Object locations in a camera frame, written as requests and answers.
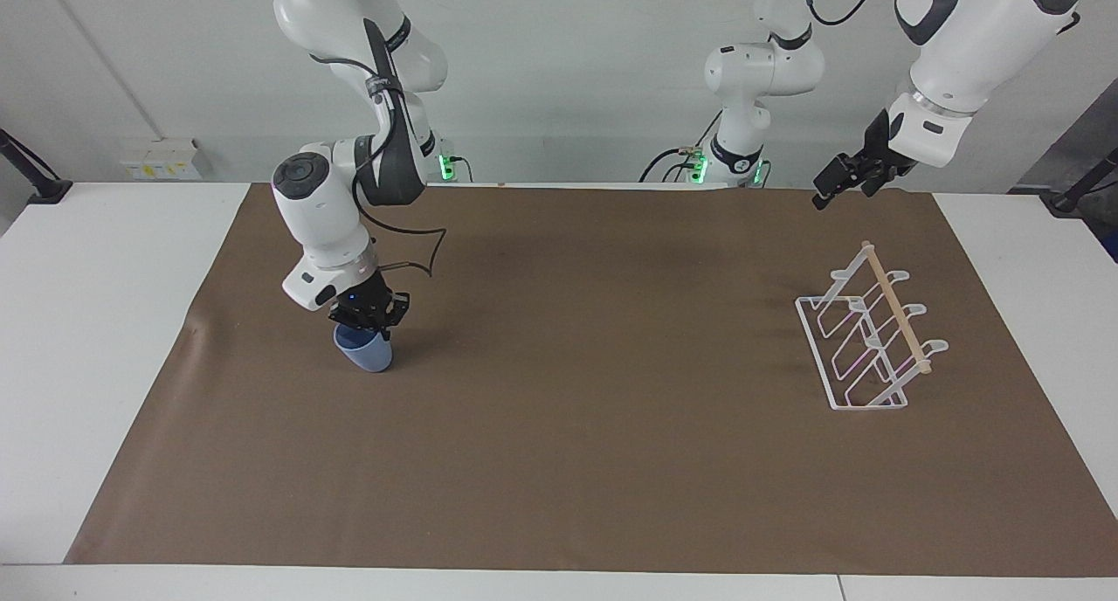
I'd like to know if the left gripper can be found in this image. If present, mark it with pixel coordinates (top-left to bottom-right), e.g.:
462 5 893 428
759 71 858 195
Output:
811 108 916 211

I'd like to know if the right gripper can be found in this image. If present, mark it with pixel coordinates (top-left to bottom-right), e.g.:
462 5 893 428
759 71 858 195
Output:
328 269 411 340

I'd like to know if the blue cup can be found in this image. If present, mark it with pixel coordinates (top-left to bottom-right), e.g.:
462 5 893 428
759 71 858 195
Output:
333 323 394 374

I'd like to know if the black stand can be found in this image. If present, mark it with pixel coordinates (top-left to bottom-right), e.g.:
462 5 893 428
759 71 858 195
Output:
1043 146 1118 216
0 128 73 205

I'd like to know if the white wire cup holder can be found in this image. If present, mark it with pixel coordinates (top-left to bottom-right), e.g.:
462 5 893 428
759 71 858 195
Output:
794 240 949 411

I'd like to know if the white wall socket box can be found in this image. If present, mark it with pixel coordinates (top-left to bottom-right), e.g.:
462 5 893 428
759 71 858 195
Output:
119 137 203 182

